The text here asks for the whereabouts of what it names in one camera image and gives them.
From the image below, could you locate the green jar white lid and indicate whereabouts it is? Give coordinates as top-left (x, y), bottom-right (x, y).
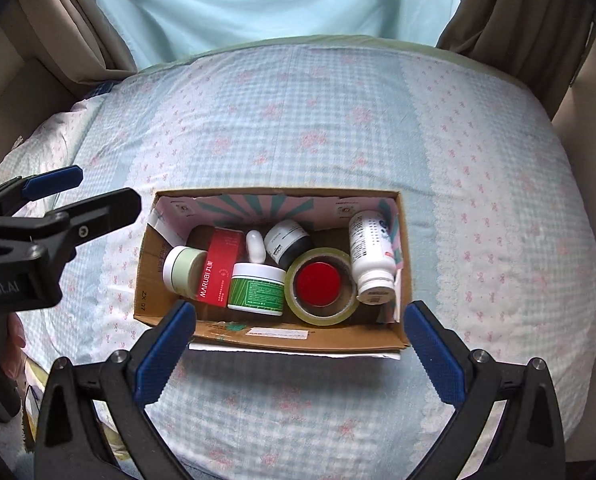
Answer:
top-left (227, 262), bottom-right (286, 316)

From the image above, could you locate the beige left curtain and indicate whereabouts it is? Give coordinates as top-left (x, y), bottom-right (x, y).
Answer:
top-left (0, 0), bottom-right (138, 98)

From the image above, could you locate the brown cardboard box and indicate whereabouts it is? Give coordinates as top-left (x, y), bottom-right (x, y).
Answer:
top-left (134, 188), bottom-right (411, 354)

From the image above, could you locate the light blue curtain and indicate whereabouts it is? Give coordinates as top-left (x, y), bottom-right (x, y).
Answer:
top-left (97, 0), bottom-right (459, 68)

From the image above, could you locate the pale green lid jar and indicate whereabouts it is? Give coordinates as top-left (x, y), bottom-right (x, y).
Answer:
top-left (162, 246), bottom-right (207, 298)

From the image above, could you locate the black lid white jar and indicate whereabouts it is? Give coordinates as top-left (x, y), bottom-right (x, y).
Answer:
top-left (264, 220), bottom-right (314, 270)

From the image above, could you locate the brown right curtain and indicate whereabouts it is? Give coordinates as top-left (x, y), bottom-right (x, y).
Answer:
top-left (437, 0), bottom-right (596, 117)

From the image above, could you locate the yellow tape roll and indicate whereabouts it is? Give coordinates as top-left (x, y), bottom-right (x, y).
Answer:
top-left (285, 247), bottom-right (360, 327)

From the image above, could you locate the person's left hand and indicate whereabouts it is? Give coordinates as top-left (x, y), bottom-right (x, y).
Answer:
top-left (1, 312), bottom-right (26, 380)

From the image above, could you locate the white earbuds case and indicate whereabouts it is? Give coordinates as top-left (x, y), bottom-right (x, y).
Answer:
top-left (246, 230), bottom-right (266, 264)

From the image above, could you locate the red round lid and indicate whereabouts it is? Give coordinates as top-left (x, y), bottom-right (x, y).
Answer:
top-left (295, 261), bottom-right (341, 308)

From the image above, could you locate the white vitamin bottle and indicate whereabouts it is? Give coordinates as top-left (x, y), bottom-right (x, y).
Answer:
top-left (349, 210), bottom-right (397, 306)

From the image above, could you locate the red small box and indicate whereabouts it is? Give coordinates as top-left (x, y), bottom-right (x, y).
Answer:
top-left (197, 228), bottom-right (245, 308)

